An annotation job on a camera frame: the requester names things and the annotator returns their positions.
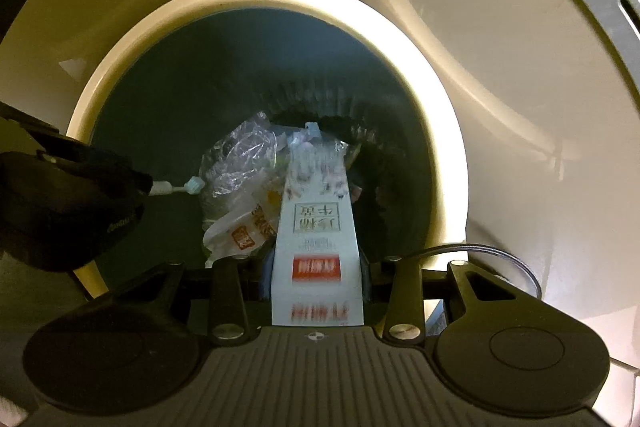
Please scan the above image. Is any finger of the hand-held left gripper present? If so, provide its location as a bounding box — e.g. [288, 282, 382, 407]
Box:
[0, 103, 61, 132]
[27, 129, 153, 202]

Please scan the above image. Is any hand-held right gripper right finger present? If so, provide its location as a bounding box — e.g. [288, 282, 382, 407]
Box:
[362, 256, 540, 346]

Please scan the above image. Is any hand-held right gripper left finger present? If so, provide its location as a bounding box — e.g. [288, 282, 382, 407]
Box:
[102, 256, 274, 346]

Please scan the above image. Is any white spout pouch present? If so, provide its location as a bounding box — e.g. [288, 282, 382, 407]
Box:
[202, 187, 281, 269]

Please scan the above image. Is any white trash can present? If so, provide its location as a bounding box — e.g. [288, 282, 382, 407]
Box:
[66, 0, 472, 300]

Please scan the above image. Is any white blue toothbrush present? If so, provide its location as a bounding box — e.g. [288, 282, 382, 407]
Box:
[149, 177, 205, 196]

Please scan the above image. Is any white milk carton red label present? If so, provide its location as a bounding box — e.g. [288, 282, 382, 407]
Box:
[271, 122, 366, 327]

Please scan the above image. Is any clear plastic bag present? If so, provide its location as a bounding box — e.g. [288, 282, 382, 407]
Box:
[200, 111, 291, 208]

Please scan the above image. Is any white trash can lid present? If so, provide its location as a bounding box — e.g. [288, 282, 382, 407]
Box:
[367, 0, 640, 358]

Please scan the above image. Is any black cable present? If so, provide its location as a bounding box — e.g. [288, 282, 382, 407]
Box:
[424, 244, 544, 301]

